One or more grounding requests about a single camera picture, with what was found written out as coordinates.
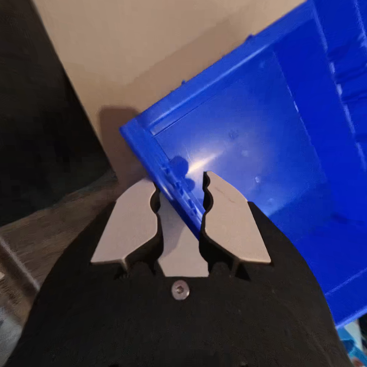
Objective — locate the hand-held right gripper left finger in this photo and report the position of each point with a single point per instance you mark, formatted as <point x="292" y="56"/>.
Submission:
<point x="129" y="226"/>

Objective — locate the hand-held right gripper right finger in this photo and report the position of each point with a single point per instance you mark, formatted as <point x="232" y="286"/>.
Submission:
<point x="235" y="229"/>

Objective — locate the blue plastic bin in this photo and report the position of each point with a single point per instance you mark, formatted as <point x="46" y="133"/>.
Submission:
<point x="258" y="143"/>

